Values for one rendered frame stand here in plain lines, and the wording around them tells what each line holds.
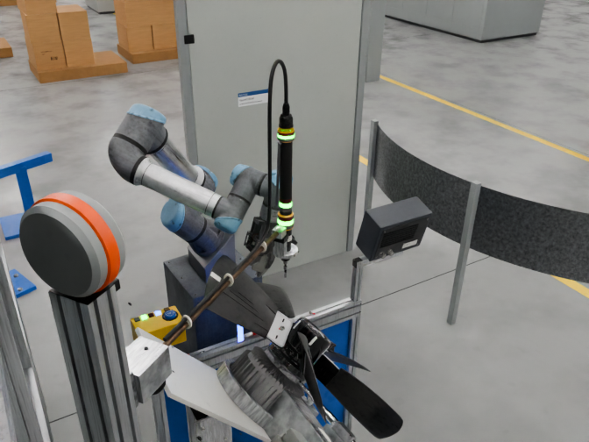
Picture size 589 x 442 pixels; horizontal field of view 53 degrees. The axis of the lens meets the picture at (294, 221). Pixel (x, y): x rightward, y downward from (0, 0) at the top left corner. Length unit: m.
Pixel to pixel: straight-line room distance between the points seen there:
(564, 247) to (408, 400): 1.14
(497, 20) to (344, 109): 7.79
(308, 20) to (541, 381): 2.41
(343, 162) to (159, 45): 6.13
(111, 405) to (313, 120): 2.90
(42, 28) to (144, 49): 1.60
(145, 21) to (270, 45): 6.22
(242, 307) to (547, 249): 2.11
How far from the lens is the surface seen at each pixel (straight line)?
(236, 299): 1.63
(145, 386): 1.16
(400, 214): 2.34
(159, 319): 2.07
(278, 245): 1.61
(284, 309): 1.88
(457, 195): 3.46
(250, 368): 1.70
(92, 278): 0.89
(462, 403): 3.35
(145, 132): 1.91
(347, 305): 2.45
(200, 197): 1.82
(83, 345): 1.01
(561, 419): 3.45
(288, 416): 1.65
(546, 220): 3.31
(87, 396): 1.10
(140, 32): 9.61
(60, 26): 8.88
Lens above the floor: 2.35
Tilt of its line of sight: 30 degrees down
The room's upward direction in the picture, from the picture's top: 1 degrees clockwise
